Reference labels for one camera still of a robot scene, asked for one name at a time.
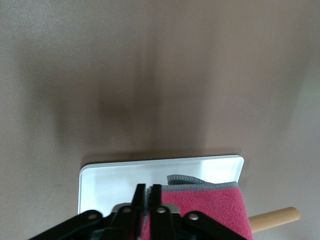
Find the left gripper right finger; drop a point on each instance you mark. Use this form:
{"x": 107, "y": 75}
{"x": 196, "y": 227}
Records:
{"x": 157, "y": 200}

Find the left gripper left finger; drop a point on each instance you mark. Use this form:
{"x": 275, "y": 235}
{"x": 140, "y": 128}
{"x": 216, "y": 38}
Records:
{"x": 138, "y": 200}

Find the red cloth with grey edging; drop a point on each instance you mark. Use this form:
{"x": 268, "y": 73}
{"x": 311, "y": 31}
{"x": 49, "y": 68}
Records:
{"x": 212, "y": 207}

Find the white rectangular tray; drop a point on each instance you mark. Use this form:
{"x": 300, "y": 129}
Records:
{"x": 112, "y": 180}

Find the wooden rod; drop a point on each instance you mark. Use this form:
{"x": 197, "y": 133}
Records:
{"x": 277, "y": 217}

